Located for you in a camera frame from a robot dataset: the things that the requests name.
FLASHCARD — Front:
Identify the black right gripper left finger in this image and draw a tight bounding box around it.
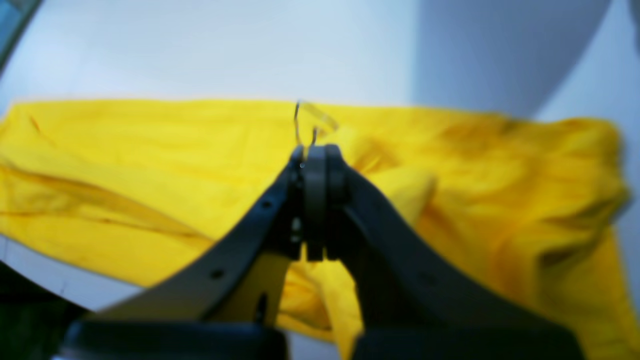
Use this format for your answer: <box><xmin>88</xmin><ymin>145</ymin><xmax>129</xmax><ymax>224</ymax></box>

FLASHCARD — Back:
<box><xmin>57</xmin><ymin>146</ymin><xmax>313</xmax><ymax>360</ymax></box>

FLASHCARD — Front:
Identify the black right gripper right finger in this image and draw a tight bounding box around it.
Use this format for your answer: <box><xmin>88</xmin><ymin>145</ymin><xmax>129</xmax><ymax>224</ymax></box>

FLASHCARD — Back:
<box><xmin>315</xmin><ymin>145</ymin><xmax>585</xmax><ymax>360</ymax></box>

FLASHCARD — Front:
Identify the orange yellow t-shirt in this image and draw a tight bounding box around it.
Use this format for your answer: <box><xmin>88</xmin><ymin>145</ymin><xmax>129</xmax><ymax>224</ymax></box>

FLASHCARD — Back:
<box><xmin>1</xmin><ymin>100</ymin><xmax>639</xmax><ymax>360</ymax></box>

